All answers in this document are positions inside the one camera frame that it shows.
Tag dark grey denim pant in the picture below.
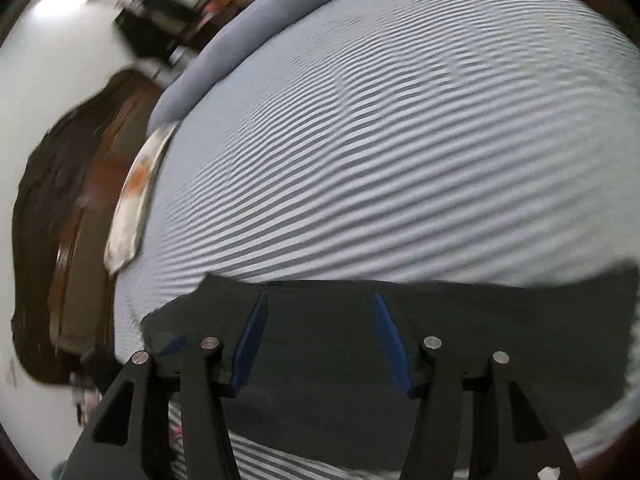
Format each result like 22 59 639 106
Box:
141 262 639 471

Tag floral white orange pillow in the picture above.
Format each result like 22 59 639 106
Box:
103 122 179 276

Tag dark clothes on rack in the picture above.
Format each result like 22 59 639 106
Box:
114 0 243 64

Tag grey blue folded blanket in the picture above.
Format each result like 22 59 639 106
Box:
146 0 333 133

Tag dark wooden headboard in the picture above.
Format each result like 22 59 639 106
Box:
11 68 162 391

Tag grey white striped bedsheet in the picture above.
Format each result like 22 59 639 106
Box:
115 0 639 479

